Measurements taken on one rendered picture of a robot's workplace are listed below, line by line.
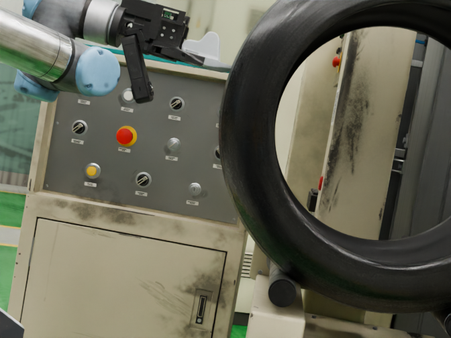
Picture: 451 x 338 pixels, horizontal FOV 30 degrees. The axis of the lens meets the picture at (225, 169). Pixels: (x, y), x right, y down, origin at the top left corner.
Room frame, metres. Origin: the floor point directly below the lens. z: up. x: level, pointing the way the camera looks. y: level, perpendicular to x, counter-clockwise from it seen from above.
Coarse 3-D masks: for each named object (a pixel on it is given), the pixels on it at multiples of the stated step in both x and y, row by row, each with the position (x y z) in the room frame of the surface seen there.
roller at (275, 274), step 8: (272, 264) 1.51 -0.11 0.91; (272, 272) 1.42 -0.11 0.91; (280, 272) 1.38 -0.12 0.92; (272, 280) 1.33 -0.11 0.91; (280, 280) 1.31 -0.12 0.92; (288, 280) 1.32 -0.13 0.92; (272, 288) 1.31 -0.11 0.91; (280, 288) 1.31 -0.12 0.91; (288, 288) 1.31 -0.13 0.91; (272, 296) 1.31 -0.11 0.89; (280, 296) 1.31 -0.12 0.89; (288, 296) 1.31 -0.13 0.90; (280, 304) 1.31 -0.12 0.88; (288, 304) 1.31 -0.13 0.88
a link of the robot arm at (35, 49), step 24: (0, 24) 1.18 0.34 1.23; (24, 24) 1.22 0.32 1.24; (0, 48) 1.19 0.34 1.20; (24, 48) 1.21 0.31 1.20; (48, 48) 1.24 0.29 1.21; (72, 48) 1.27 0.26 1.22; (96, 48) 1.29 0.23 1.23; (48, 72) 1.26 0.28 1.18; (72, 72) 1.27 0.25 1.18; (96, 72) 1.28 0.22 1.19
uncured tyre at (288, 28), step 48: (288, 0) 1.32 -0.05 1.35; (336, 0) 1.29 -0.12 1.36; (384, 0) 1.28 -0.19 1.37; (432, 0) 1.27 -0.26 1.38; (240, 48) 1.36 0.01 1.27; (288, 48) 1.29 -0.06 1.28; (240, 96) 1.31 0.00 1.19; (240, 144) 1.30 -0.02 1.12; (240, 192) 1.32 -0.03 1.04; (288, 192) 1.56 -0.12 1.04; (288, 240) 1.29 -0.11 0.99; (336, 240) 1.56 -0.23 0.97; (384, 240) 1.58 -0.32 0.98; (432, 240) 1.55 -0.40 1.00; (336, 288) 1.30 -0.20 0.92; (384, 288) 1.28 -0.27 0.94; (432, 288) 1.28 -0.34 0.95
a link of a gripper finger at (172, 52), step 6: (156, 48) 1.40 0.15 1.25; (162, 48) 1.38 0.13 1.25; (168, 48) 1.38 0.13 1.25; (174, 48) 1.37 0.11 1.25; (168, 54) 1.38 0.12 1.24; (174, 54) 1.37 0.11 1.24; (180, 54) 1.37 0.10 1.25; (186, 54) 1.38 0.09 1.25; (192, 54) 1.39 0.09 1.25; (186, 60) 1.38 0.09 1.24; (192, 60) 1.38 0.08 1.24; (198, 60) 1.38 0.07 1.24; (204, 60) 1.39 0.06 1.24
